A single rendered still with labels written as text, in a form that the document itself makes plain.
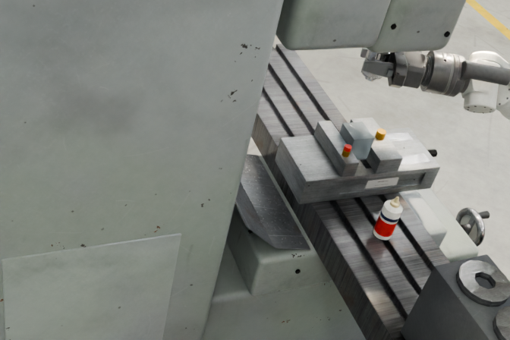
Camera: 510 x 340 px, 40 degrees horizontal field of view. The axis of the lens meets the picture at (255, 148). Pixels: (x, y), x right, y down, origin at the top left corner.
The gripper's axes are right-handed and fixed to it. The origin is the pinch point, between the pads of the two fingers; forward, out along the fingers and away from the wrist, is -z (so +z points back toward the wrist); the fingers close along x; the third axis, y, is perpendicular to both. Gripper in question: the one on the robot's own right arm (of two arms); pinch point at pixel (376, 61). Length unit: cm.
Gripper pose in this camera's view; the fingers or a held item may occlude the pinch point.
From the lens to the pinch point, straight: 149.4
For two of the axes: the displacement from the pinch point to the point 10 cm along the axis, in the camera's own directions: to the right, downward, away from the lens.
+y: -1.7, 7.7, 6.2
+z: 9.8, 1.7, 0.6
